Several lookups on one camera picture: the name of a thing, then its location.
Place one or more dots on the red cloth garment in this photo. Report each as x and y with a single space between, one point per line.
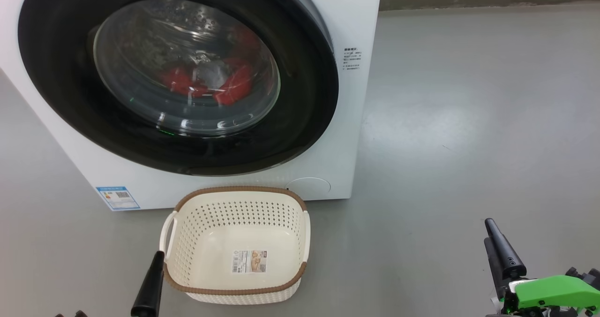
180 80

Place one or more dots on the round white filter cover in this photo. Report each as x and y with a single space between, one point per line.
309 187

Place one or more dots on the white washing machine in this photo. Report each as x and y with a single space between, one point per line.
56 134

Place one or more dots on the printed paper product label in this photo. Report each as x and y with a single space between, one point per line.
249 261

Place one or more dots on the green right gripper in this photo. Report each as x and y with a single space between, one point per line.
558 293

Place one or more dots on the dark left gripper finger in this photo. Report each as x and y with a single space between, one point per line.
149 289

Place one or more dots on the cream basket brown rim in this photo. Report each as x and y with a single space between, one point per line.
234 291

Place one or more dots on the black round washer door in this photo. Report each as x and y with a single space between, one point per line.
61 73

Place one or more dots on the black text notice sticker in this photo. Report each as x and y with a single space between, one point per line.
351 59

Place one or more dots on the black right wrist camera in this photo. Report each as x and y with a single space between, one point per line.
588 278

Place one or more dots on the blue energy label sticker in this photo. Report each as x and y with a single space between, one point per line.
118 198

